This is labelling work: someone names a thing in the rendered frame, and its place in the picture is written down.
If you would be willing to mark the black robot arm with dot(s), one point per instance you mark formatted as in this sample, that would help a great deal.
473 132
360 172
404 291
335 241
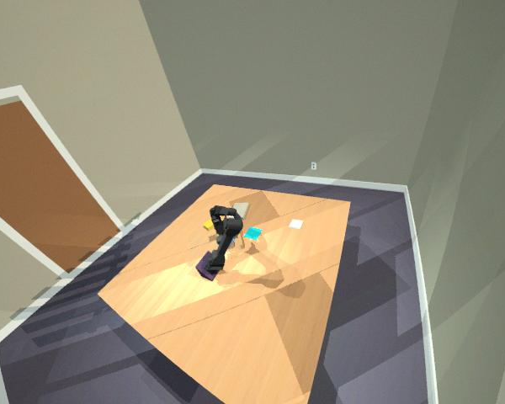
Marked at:
231 228

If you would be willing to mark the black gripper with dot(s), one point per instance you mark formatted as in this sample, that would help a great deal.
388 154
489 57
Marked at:
219 231

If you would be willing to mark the yellow flat bar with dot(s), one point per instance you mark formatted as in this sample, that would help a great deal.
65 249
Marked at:
208 225

